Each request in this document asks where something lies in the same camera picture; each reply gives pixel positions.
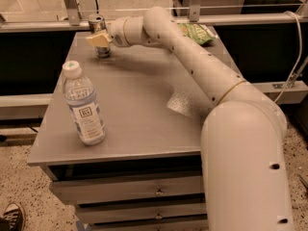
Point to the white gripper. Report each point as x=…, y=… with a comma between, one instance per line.
x=116, y=32

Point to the silver blue Red Bull can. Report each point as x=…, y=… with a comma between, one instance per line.
x=98, y=35

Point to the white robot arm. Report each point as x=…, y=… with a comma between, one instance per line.
x=245, y=179

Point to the clear plastic water bottle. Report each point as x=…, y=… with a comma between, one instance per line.
x=81, y=98

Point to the green chip bag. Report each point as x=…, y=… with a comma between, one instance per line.
x=198, y=33

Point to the grey drawer cabinet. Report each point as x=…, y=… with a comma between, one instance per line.
x=146, y=174

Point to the black white sneaker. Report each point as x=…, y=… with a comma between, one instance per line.
x=13, y=218

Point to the metal railing frame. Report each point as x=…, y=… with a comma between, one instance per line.
x=61, y=14

